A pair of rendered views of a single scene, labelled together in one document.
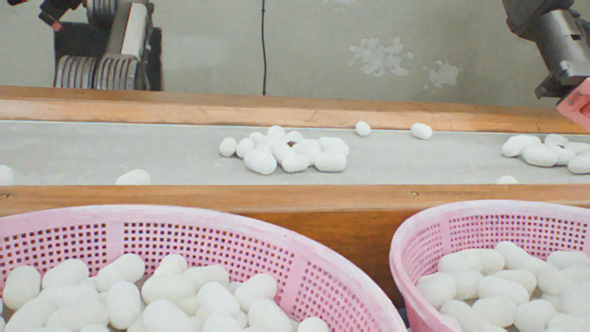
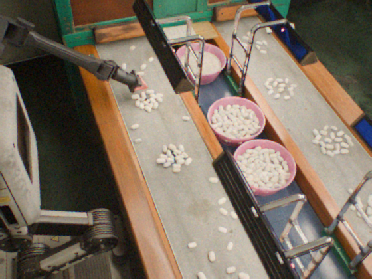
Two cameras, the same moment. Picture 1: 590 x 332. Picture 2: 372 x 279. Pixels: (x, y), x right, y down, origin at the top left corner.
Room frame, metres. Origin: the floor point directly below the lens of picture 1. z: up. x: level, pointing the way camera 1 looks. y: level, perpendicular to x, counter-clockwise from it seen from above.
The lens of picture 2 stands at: (0.69, 1.08, 2.16)
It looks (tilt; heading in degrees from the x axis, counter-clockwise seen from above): 50 degrees down; 261
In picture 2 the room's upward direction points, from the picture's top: 5 degrees clockwise
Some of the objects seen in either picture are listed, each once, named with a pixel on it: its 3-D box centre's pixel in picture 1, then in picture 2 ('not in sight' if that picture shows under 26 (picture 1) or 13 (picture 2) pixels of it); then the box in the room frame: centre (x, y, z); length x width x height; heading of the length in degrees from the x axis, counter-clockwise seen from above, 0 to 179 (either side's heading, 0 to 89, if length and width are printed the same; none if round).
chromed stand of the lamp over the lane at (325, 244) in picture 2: not in sight; (278, 255); (0.28, 0.54, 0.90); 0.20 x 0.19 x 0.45; 106
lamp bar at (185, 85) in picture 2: not in sight; (159, 38); (0.62, -0.38, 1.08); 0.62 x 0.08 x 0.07; 106
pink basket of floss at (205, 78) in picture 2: not in sight; (200, 65); (0.40, -0.62, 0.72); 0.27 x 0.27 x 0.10
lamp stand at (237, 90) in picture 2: not in sight; (254, 52); (0.16, -0.50, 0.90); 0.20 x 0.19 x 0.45; 106
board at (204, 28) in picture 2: not in sight; (185, 33); (0.46, -0.83, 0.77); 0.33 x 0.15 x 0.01; 16
